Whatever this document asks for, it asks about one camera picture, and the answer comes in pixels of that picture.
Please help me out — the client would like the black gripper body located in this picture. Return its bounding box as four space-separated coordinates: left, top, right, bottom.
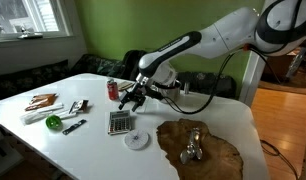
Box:
122 81 150 106

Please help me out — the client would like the grey calculator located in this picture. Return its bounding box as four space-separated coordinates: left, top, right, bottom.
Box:
107 109 133 136

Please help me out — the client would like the wooden slab plate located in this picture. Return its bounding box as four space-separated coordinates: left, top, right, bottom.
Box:
155 117 245 180

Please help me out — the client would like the tan paper packet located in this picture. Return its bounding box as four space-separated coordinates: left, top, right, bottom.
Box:
116 80 136 92

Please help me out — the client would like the white paper receipt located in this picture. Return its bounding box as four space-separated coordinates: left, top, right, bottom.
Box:
136 97 159 115

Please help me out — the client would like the red soda can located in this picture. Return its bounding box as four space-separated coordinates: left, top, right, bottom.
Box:
106 78 120 101

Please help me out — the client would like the black backpack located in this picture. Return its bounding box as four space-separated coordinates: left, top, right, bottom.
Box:
120 49 149 82

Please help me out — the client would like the round white radial-print coaster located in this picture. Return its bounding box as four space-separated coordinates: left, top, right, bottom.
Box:
123 128 151 151

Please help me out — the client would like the steel pot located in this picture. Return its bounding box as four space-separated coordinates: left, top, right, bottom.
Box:
150 79 183 103

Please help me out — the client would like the dark floral cushion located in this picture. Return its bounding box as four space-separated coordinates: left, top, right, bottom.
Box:
70 53 126 80

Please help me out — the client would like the metal cylinder shaker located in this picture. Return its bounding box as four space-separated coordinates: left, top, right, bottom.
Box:
183 81 191 96

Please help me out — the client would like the black flat strip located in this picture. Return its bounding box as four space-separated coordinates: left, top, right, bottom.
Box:
61 118 88 136

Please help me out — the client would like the white short packet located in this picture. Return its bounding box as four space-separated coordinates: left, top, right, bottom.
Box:
57 109 78 121

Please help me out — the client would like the metal spoon set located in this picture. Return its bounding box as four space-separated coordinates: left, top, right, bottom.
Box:
179 126 204 166

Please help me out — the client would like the green round lid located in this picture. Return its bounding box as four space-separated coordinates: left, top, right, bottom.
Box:
44 114 64 131

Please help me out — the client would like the dark floral blanket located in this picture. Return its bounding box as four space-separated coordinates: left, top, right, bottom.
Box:
177 71 238 100

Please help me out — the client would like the orange snack packet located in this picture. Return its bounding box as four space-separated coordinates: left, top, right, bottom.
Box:
24 92 58 112

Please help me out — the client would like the white long packet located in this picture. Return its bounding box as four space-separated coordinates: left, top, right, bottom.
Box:
19 102 65 126

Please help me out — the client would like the dark bench cushion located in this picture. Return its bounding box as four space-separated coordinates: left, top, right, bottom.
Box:
0 59 71 103

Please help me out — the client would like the small windowsill ornament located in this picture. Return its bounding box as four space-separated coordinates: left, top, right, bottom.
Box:
16 25 44 41

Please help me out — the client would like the white framed window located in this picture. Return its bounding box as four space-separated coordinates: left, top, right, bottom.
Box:
0 0 75 42

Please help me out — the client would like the black floor cable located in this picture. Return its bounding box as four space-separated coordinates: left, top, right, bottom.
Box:
259 138 299 180

